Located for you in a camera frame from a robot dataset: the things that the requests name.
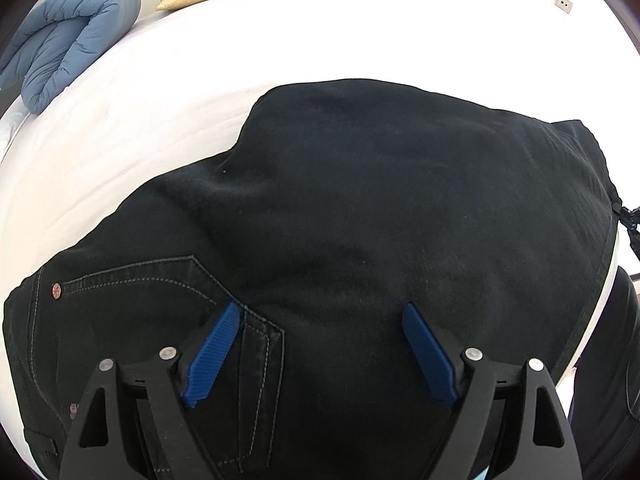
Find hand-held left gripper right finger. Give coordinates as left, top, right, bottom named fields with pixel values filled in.
left=401, top=302, right=583, bottom=480

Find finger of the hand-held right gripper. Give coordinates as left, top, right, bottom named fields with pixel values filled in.
left=619, top=204, right=640, bottom=256

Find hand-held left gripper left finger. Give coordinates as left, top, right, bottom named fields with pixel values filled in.
left=59, top=302, right=244, bottom=480

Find black denim pants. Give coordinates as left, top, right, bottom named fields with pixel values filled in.
left=2, top=78, right=623, bottom=480

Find person's dark trouser leg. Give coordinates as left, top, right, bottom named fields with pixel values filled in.
left=567, top=265, right=640, bottom=480

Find white bed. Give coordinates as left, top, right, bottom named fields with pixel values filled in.
left=0, top=0, right=640, bottom=466

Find blue folded duvet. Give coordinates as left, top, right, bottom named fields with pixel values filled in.
left=0, top=0, right=142, bottom=115

